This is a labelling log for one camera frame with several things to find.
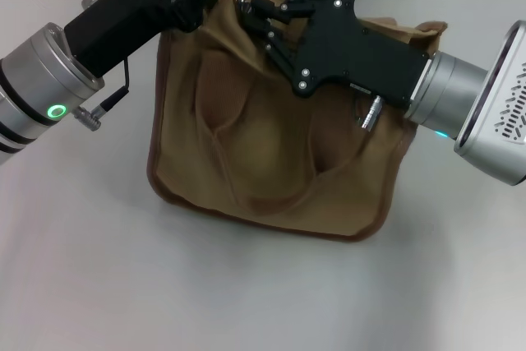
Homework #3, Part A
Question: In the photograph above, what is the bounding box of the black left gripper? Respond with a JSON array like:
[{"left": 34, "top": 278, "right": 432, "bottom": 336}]
[{"left": 63, "top": 0, "right": 225, "bottom": 79}]

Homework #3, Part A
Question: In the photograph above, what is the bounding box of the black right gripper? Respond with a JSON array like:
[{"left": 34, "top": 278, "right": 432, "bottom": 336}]
[{"left": 240, "top": 0, "right": 436, "bottom": 109}]

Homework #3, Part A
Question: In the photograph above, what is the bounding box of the khaki fabric food bag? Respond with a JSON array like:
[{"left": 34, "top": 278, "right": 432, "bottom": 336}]
[{"left": 146, "top": 0, "right": 448, "bottom": 243}]

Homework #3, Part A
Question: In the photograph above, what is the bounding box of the right gripper cable with plugs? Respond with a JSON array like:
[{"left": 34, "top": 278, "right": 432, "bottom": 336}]
[{"left": 353, "top": 94, "right": 384, "bottom": 132}]

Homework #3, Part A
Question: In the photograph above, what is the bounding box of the gripper cable with plugs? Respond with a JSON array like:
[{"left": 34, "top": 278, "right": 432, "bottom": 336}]
[
  {"left": 353, "top": 94, "right": 384, "bottom": 132},
  {"left": 73, "top": 0, "right": 132, "bottom": 132}
]

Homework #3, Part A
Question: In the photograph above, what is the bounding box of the left gripper cable with plugs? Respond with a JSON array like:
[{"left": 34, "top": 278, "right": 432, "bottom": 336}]
[{"left": 73, "top": 0, "right": 132, "bottom": 132}]

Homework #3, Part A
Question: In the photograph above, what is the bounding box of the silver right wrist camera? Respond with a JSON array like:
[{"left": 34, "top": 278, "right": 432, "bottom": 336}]
[{"left": 454, "top": 20, "right": 526, "bottom": 187}]

